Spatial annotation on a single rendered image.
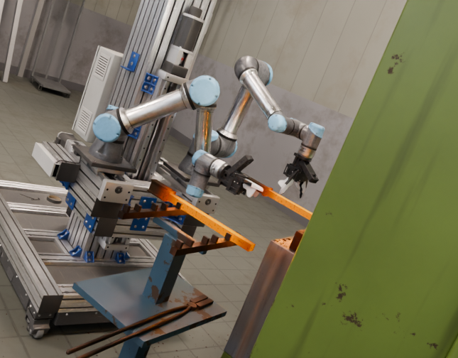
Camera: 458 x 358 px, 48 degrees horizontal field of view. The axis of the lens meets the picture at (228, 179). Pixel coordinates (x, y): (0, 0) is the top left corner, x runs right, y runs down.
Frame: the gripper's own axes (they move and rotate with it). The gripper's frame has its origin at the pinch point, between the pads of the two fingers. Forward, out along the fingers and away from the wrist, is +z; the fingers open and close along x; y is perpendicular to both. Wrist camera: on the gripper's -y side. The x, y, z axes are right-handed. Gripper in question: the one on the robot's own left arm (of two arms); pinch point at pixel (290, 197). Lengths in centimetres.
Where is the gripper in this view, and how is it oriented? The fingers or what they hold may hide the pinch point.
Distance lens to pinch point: 239.3
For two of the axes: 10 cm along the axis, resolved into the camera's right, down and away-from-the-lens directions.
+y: -5.7, -4.0, 7.1
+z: -3.6, 9.1, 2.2
